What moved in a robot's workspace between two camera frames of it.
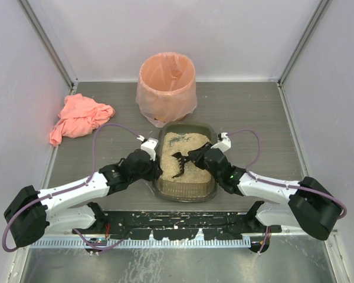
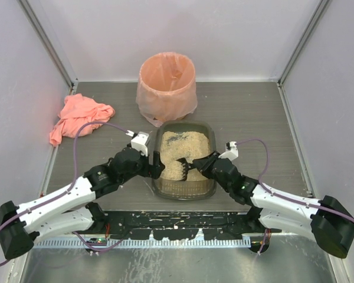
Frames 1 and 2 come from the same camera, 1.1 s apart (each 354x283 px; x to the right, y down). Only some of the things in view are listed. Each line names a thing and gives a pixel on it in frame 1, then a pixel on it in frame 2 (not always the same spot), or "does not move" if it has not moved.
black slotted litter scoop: [182, 160] -> [186, 166]
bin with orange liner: [166, 91] does not move
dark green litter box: [186, 192] does not move
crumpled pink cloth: [79, 115] does not move
